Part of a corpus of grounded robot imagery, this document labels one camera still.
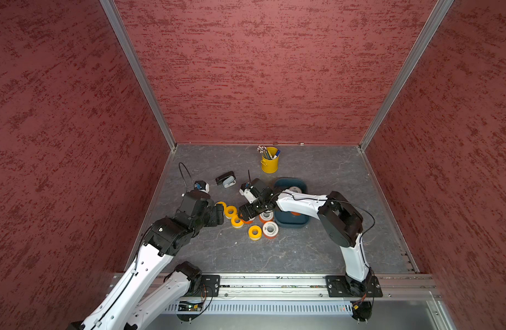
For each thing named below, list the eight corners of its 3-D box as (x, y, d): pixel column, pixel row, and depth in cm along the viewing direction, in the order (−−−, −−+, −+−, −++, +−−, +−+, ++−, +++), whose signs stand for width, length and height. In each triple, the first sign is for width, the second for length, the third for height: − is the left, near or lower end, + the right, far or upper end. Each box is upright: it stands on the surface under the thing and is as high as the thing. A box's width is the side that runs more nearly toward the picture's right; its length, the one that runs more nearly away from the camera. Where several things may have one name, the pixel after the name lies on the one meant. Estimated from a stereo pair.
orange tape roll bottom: (263, 238, 87) (263, 237, 85) (262, 222, 92) (262, 220, 90) (278, 238, 87) (279, 237, 85) (277, 223, 92) (278, 221, 90)
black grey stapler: (218, 190, 103) (217, 186, 100) (215, 181, 107) (214, 177, 103) (237, 184, 106) (237, 179, 102) (234, 175, 109) (233, 171, 106)
